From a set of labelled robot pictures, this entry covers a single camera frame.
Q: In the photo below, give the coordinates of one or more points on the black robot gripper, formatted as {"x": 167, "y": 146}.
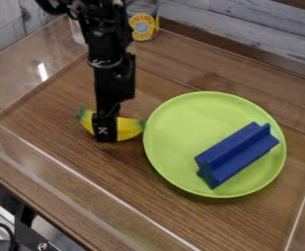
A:
{"x": 114, "y": 87}

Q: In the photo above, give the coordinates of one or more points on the black metal table leg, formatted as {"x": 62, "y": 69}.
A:
{"x": 27, "y": 236}

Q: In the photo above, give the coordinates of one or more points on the blue T-shaped block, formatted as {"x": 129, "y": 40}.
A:
{"x": 224, "y": 160}

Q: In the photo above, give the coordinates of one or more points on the yellow toy banana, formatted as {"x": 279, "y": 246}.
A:
{"x": 129, "y": 128}

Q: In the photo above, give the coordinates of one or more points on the green round plate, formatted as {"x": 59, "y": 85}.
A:
{"x": 189, "y": 124}

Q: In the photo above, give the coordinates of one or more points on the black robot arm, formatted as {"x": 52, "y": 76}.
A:
{"x": 107, "y": 35}

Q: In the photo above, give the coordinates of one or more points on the clear acrylic tray wall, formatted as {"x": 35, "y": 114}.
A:
{"x": 88, "y": 212}

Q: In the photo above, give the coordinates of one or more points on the yellow labelled tin can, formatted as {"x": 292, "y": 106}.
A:
{"x": 143, "y": 19}

